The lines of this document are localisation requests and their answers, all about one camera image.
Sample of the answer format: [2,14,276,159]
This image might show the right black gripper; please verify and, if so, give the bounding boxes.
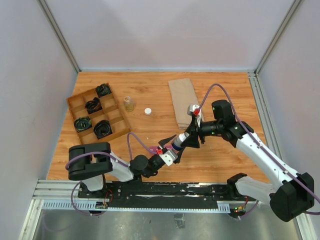
[180,116,223,148]

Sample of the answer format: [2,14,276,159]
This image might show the white capped pill bottle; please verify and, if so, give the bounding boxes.
[171,132,190,151]

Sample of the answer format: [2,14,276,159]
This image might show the white bottle cap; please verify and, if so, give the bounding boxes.
[144,107,152,116]

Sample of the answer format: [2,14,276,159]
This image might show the pink weekly pill organizer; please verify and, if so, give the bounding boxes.
[149,144,173,152]

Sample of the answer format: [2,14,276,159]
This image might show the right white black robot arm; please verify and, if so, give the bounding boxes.
[180,99,315,222]

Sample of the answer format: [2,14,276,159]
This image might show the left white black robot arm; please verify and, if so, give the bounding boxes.
[65,133,189,198]

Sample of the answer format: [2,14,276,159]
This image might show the clear bottle yellow capsules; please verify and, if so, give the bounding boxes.
[123,96,135,112]

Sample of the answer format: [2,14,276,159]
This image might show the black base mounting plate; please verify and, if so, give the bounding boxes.
[77,180,245,205]

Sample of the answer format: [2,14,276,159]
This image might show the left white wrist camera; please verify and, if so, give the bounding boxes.
[156,147,178,166]

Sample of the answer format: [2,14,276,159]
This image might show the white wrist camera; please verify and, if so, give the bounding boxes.
[187,104,203,127]
[156,147,178,166]

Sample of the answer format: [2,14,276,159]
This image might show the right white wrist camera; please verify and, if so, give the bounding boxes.
[187,104,203,127]

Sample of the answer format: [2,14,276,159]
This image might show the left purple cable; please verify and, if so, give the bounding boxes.
[65,132,158,217]

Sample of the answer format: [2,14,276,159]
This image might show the purple cable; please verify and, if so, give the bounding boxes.
[65,132,158,217]
[197,83,320,221]

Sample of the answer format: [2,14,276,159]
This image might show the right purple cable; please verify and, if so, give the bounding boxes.
[197,83,320,221]

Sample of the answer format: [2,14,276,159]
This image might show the black coiled cable bottom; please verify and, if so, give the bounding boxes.
[93,119,112,139]

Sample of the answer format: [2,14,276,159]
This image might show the black coiled cable middle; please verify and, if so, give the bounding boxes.
[84,97,103,113]

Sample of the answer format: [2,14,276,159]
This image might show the black coiled cable top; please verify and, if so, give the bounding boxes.
[96,84,112,98]

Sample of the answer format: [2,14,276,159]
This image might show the black green coiled cable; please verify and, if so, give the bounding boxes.
[73,116,92,133]

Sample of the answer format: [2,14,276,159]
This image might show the grey slotted cable duct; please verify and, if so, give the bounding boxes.
[41,198,231,214]

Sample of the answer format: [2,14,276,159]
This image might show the right aluminium frame post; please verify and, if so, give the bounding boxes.
[254,0,304,75]

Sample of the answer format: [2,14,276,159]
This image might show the aluminium frame post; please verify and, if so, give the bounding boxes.
[36,0,81,74]
[254,0,304,75]

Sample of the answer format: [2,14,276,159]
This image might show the left aluminium frame post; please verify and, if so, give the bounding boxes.
[36,0,81,74]

